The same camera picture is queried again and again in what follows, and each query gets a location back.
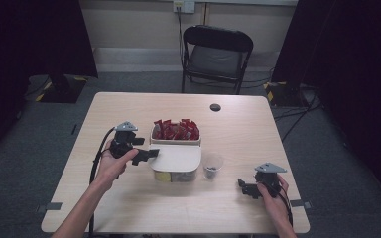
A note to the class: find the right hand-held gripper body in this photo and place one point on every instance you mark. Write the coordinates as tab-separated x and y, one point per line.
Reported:
268	181

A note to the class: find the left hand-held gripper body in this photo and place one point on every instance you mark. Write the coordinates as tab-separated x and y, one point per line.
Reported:
123	142

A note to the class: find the white box lid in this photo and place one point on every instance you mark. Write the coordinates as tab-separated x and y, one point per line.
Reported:
177	158

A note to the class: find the dark bits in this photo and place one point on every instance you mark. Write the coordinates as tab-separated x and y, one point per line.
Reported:
211	172

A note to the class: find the clear plastic storage box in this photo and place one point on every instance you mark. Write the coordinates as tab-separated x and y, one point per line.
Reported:
175	177

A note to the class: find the clear plastic cup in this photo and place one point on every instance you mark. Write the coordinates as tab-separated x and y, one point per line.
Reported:
213	162

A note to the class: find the person's right hand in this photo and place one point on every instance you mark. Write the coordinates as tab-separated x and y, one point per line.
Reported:
273	203

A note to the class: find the person's left hand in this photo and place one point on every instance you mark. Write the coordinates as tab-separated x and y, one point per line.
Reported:
112	170

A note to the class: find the pile of red packets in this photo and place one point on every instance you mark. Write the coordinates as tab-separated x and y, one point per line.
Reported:
176	130

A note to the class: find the grey tape strip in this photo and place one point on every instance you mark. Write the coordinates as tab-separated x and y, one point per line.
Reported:
302	204
51	207

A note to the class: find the black floor tape strip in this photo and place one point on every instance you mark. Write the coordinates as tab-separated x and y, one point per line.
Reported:
74	129

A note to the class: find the black stand base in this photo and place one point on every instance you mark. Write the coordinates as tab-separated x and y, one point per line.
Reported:
63	89
284	94

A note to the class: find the black folding chair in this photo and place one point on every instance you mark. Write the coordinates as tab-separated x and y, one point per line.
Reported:
216	59

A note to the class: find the dark curtain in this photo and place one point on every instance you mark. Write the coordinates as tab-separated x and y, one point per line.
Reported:
29	49
354	66

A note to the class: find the white wall socket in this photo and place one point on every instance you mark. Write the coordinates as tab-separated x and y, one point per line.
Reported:
184	6

